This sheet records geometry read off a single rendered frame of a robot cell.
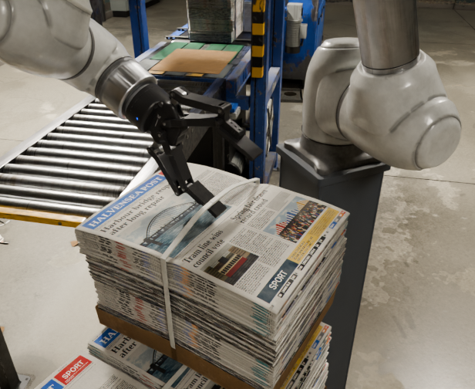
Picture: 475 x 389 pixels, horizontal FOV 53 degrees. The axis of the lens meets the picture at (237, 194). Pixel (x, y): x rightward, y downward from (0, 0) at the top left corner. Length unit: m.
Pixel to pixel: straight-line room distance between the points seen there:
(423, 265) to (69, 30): 2.15
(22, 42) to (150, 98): 0.21
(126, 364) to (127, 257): 0.21
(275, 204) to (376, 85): 0.27
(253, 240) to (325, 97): 0.41
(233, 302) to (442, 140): 0.47
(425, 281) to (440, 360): 0.48
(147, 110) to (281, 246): 0.30
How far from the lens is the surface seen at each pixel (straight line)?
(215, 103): 0.71
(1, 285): 2.52
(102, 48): 0.79
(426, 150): 0.89
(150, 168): 1.55
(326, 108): 1.04
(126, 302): 0.87
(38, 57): 0.69
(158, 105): 0.77
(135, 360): 0.91
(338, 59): 1.04
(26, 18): 0.66
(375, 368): 2.02
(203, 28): 3.18
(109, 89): 0.79
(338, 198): 1.15
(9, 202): 1.50
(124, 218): 0.83
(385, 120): 0.89
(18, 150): 1.82
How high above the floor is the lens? 1.51
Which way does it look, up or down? 31 degrees down
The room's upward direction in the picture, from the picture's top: straight up
